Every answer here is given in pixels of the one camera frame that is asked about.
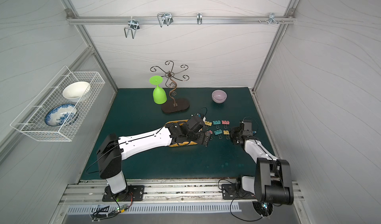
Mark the teal binder clip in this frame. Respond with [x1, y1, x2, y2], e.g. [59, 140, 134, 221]
[212, 120, 221, 129]
[213, 129, 223, 139]

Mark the small metal hook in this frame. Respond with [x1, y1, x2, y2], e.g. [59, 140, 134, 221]
[196, 13, 202, 25]

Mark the aluminium top rail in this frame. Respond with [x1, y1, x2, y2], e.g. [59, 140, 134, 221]
[67, 15, 296, 25]

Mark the yellow plastic storage box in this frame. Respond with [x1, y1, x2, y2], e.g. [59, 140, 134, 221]
[164, 120, 197, 147]

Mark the metal double hook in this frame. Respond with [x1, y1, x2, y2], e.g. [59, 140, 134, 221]
[124, 18, 140, 39]

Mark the aluminium rail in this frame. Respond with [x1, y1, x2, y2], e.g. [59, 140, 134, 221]
[67, 15, 296, 25]
[59, 178, 305, 205]

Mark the lilac small bowl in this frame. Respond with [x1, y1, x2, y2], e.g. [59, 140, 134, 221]
[211, 90, 227, 104]

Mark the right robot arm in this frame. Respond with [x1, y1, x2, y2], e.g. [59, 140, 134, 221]
[231, 120, 294, 205]

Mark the green plastic goblet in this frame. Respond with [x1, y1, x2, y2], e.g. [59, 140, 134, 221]
[149, 75, 167, 105]

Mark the metal loop hook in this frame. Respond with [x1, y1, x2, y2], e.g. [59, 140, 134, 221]
[157, 12, 173, 27]

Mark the bronze wire cup stand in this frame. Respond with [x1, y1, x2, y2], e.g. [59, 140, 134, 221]
[150, 60, 190, 114]

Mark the round black controller board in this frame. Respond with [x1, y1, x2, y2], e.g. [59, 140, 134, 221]
[252, 202, 273, 217]

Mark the white ceramic bowl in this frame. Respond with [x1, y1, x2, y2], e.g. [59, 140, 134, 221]
[62, 81, 91, 103]

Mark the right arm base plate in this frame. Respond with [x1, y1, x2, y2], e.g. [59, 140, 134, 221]
[221, 183, 256, 200]

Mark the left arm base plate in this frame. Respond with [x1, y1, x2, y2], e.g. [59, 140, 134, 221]
[102, 185, 145, 202]

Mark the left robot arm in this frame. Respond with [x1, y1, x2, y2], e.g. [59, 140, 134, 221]
[96, 114, 210, 194]

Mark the aluminium front rail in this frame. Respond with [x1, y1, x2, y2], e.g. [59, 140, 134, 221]
[59, 178, 305, 205]

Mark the metal corner hook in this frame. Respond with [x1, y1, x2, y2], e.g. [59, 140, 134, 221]
[258, 13, 284, 25]

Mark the blue patterned ceramic bowl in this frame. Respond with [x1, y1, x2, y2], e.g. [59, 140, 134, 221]
[44, 104, 77, 127]

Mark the white wire wall basket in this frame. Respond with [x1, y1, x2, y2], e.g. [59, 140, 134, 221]
[10, 66, 105, 142]

